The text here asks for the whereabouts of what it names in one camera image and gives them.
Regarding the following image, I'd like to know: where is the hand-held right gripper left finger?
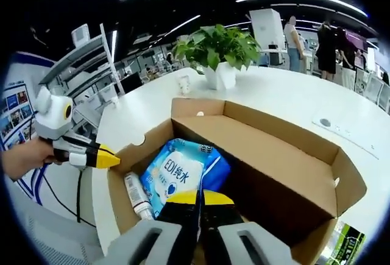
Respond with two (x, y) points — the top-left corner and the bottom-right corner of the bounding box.
(103, 190), (202, 265)

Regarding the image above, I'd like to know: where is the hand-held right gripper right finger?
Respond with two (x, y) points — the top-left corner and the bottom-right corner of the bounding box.
(202, 190), (293, 265)

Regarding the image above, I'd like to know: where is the clear spray bottle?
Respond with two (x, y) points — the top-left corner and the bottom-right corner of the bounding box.
(123, 172), (156, 221)

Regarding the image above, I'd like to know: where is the blue wet wipes pack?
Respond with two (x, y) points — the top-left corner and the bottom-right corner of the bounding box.
(140, 138), (205, 219)

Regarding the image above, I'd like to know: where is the blue soft pad pack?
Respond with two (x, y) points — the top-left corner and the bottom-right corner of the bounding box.
(194, 146), (232, 241)

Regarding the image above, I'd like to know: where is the brown cardboard shoe box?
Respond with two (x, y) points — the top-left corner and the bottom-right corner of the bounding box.
(106, 97), (368, 265)

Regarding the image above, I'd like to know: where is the silver green soft sachet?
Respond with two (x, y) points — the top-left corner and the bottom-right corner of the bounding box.
(319, 221), (366, 265)

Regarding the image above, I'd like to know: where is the person's left hand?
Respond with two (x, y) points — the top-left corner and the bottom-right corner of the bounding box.
(2, 138), (63, 183)

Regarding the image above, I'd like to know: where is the grey metal storage shelf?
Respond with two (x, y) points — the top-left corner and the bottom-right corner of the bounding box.
(39, 23), (129, 119)

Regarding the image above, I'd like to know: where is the white mesh office chair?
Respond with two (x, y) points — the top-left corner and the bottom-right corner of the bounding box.
(18, 203), (107, 265)

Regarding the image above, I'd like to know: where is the black monitor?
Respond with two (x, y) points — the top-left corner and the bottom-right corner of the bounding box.
(120, 72), (144, 95)

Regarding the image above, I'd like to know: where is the white mug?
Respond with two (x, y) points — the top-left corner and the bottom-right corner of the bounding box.
(178, 74), (191, 93)

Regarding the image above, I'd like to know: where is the white table socket strip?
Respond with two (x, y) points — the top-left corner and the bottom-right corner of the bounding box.
(312, 114), (380, 160)

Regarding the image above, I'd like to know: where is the ceiling strip light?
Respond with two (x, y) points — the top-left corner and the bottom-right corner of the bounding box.
(164, 15), (202, 38)

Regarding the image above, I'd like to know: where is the green potted plant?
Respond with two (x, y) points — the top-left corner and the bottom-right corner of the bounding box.
(172, 24), (262, 91)

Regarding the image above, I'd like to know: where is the cluster of white office chairs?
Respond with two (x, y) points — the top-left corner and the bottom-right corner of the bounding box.
(355, 66), (390, 111)

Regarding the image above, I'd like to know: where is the white square pillar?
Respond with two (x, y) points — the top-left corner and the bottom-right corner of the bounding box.
(249, 8), (286, 49)

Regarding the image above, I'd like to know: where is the wall poster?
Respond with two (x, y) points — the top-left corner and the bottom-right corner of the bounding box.
(1, 82), (36, 150)

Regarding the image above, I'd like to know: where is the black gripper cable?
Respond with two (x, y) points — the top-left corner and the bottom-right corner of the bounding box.
(41, 166), (98, 228)

